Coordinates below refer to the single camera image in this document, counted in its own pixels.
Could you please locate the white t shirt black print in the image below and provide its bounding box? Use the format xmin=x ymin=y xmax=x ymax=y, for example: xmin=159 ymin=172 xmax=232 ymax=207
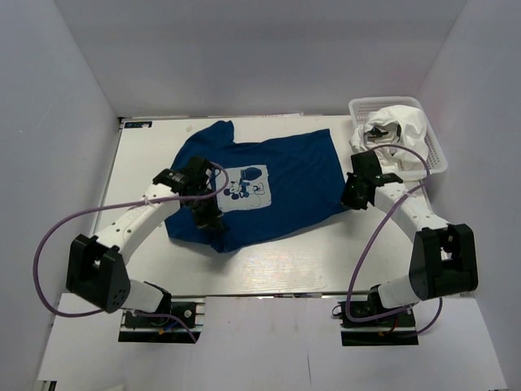
xmin=349 ymin=121 xmax=401 ymax=173

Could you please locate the white t shirt red print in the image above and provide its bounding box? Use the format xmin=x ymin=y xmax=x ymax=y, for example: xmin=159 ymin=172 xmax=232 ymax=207
xmin=365 ymin=105 xmax=428 ymax=172

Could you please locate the blue mickey t shirt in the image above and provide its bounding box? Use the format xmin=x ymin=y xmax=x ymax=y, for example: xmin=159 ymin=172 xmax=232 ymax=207
xmin=165 ymin=121 xmax=344 ymax=253

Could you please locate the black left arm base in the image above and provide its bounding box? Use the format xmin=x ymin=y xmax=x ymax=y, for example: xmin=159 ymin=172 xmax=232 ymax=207
xmin=118 ymin=297 xmax=205 ymax=345

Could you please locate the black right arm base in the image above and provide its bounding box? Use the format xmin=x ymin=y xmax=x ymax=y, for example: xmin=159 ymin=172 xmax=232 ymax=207
xmin=331 ymin=301 xmax=418 ymax=347

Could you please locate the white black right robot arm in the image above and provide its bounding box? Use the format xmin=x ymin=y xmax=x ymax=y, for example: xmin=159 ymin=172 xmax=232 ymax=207
xmin=341 ymin=151 xmax=479 ymax=323

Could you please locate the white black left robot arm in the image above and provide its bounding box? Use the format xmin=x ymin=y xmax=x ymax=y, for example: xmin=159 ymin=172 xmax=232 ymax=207
xmin=66 ymin=156 xmax=229 ymax=314

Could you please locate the white plastic basket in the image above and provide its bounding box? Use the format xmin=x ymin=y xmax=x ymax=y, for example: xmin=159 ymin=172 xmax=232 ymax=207
xmin=348 ymin=96 xmax=448 ymax=181

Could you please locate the blue label sticker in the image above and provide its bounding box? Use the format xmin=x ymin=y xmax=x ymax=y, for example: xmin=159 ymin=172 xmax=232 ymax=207
xmin=124 ymin=121 xmax=153 ymax=129

